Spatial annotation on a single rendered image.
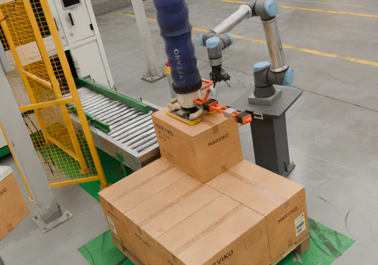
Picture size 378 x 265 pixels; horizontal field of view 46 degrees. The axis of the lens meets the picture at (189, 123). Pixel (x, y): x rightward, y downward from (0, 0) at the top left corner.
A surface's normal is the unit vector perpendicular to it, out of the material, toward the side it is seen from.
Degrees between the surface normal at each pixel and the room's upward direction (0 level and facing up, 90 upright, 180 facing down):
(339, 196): 0
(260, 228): 90
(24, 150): 90
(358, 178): 0
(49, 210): 90
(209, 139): 90
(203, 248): 0
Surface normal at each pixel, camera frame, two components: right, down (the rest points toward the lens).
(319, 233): -0.18, -0.87
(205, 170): 0.56, 0.28
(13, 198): 0.90, 0.03
